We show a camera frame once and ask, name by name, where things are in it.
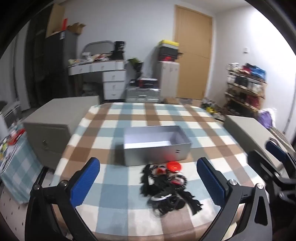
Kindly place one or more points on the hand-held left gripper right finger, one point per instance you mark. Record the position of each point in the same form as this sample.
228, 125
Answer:
209, 183

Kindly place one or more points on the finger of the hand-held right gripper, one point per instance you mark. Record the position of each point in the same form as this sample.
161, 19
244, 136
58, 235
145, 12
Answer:
276, 150
261, 162

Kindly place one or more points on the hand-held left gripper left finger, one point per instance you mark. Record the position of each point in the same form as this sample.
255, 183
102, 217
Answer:
85, 183

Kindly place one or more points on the red white hair clip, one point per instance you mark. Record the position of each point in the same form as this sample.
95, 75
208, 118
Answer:
177, 182

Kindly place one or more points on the red round badge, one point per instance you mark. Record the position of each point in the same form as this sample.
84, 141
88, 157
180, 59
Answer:
174, 166

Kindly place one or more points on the black ridged hair claw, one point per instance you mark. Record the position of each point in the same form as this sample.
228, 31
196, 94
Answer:
161, 185

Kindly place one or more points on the black smooth hair claw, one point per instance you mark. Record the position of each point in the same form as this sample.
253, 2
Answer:
166, 205

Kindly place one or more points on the silver rectangular box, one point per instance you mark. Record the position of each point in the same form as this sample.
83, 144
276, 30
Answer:
148, 153

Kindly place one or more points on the wicker basket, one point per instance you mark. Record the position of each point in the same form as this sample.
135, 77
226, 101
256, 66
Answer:
278, 135

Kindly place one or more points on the purple plastic bag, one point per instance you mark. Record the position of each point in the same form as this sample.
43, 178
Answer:
266, 119

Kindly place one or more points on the checkered blanket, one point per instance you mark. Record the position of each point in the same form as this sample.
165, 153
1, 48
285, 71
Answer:
115, 197

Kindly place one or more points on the small grey cabinet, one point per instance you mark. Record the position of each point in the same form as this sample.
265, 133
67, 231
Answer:
245, 132

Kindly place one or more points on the large grey cabinet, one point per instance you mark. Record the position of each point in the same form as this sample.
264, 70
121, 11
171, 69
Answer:
50, 129

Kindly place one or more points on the wooden shoe rack with shoes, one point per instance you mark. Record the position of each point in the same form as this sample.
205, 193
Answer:
249, 85

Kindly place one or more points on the heap of floor shoes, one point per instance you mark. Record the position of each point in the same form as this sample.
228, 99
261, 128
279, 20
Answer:
211, 109

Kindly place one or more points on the white perforated board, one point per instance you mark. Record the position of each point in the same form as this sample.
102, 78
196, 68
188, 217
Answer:
13, 220

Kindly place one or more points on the red tray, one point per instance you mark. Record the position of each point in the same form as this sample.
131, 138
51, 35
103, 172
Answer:
17, 136

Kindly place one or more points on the small brown cardboard box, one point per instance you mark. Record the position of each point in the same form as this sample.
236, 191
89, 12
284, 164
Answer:
170, 100

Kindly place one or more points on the grey clothes heap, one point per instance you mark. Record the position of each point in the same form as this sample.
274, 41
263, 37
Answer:
92, 89

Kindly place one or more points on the white grey appliance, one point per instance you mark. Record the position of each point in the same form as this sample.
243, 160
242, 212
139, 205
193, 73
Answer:
10, 113

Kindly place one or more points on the silver ribbed suitcase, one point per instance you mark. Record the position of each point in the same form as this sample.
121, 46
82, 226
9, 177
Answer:
142, 96

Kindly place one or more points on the white dressing desk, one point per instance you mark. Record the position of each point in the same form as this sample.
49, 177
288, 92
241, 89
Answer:
113, 78

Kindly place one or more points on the white upright suitcase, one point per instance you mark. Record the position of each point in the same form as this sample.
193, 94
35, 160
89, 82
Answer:
167, 78

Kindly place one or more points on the black red flat box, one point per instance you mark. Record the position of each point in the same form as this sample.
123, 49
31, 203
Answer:
148, 83

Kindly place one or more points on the dark wardrobe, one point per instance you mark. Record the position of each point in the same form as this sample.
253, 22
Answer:
53, 69

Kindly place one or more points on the pile of desk clutter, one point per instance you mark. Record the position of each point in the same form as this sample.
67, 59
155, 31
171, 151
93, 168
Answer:
92, 59

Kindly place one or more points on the wooden door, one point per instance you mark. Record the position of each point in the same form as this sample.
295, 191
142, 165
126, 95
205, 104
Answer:
192, 58

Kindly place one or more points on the black wrapped bouquet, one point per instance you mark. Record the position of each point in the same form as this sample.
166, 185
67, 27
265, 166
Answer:
136, 64

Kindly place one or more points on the red black shoe box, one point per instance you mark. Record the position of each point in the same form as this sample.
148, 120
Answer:
168, 58

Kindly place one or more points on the grey arched mirror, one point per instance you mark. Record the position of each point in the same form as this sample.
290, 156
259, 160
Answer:
97, 46

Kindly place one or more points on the black bag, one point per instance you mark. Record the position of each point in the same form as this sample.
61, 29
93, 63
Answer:
118, 49

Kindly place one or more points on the yellow shoe box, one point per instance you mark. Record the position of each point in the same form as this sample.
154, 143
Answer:
168, 43

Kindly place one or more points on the open cardboard box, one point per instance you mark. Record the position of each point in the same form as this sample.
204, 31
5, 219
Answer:
76, 29

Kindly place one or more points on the tall cardboard box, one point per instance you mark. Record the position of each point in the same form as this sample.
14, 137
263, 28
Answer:
55, 20

